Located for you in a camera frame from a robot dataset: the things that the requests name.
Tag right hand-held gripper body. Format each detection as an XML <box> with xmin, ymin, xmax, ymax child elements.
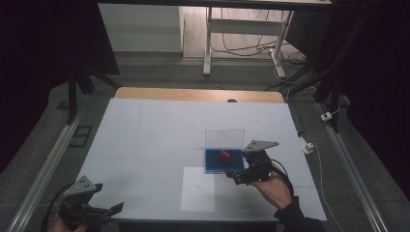
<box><xmin>232</xmin><ymin>139</ymin><xmax>280</xmax><ymax>187</ymax></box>

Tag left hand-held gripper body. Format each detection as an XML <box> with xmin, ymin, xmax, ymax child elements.
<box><xmin>58</xmin><ymin>175</ymin><xmax>114</xmax><ymax>226</ymax></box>

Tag blue ink pad box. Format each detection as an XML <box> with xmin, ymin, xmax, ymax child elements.
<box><xmin>204</xmin><ymin>128</ymin><xmax>247</xmax><ymax>175</ymax></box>

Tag person's right hand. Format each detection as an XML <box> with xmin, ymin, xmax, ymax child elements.
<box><xmin>249</xmin><ymin>162</ymin><xmax>293</xmax><ymax>211</ymax></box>

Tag person's left hand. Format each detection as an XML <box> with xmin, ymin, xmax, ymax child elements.
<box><xmin>47</xmin><ymin>214</ymin><xmax>91</xmax><ymax>232</ymax></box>

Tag white paper sheet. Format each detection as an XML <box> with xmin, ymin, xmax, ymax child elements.
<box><xmin>180</xmin><ymin>165</ymin><xmax>217</xmax><ymax>213</ymax></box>

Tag white adapter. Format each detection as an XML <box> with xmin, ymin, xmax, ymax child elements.
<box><xmin>300</xmin><ymin>136</ymin><xmax>315</xmax><ymax>156</ymax></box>

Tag white table cover board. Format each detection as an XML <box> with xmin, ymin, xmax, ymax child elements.
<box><xmin>77</xmin><ymin>98</ymin><xmax>328</xmax><ymax>222</ymax></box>

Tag black stand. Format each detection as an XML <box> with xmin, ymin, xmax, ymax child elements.
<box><xmin>65</xmin><ymin>62</ymin><xmax>123</xmax><ymax>126</ymax></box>
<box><xmin>283</xmin><ymin>57</ymin><xmax>343</xmax><ymax>133</ymax></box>

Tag black curtain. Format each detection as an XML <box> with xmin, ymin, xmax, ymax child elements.
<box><xmin>0</xmin><ymin>0</ymin><xmax>121</xmax><ymax>177</ymax></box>
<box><xmin>284</xmin><ymin>0</ymin><xmax>410</xmax><ymax>202</ymax></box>

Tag white cabinet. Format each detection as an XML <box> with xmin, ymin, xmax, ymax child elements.
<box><xmin>98</xmin><ymin>3</ymin><xmax>186</xmax><ymax>53</ymax></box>

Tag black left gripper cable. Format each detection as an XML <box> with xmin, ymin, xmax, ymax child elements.
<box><xmin>40</xmin><ymin>182</ymin><xmax>76</xmax><ymax>232</ymax></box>

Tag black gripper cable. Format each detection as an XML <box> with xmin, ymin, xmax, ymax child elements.
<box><xmin>270</xmin><ymin>158</ymin><xmax>296</xmax><ymax>198</ymax></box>
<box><xmin>40</xmin><ymin>182</ymin><xmax>76</xmax><ymax>232</ymax></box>

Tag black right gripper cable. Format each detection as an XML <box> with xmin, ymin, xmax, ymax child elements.
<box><xmin>270</xmin><ymin>158</ymin><xmax>296</xmax><ymax>198</ymax></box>

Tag aluminium rail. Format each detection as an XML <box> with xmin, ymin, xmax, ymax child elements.
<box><xmin>5</xmin><ymin>108</ymin><xmax>85</xmax><ymax>232</ymax></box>
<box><xmin>316</xmin><ymin>101</ymin><xmax>392</xmax><ymax>232</ymax></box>

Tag black floor frame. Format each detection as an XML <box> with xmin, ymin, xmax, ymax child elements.
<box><xmin>68</xmin><ymin>125</ymin><xmax>94</xmax><ymax>149</ymax></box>

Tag white cable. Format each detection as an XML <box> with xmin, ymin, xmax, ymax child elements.
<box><xmin>311</xmin><ymin>142</ymin><xmax>346</xmax><ymax>232</ymax></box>

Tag black floor cables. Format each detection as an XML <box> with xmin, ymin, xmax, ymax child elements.
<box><xmin>210</xmin><ymin>8</ymin><xmax>308</xmax><ymax>67</ymax></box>

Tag white desk frame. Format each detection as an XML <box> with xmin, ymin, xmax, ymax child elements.
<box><xmin>202</xmin><ymin>6</ymin><xmax>295</xmax><ymax>79</ymax></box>

